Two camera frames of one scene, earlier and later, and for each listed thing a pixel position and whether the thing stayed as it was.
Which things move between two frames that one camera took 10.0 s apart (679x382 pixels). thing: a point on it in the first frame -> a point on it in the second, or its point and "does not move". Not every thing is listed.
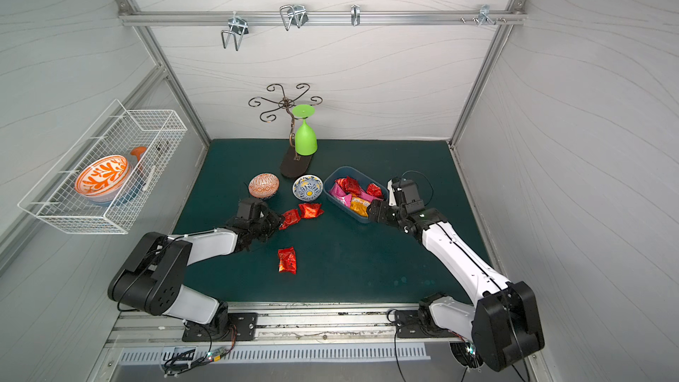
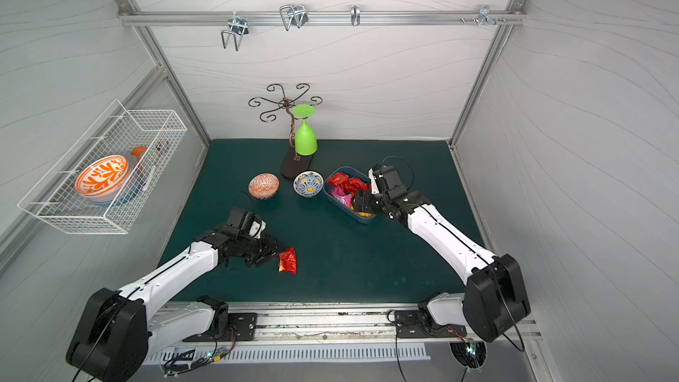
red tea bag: [310, 210] -> [339, 178]
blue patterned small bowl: [308, 187] does not move
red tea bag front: [286, 260] does not move
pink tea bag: [339, 193] does not move
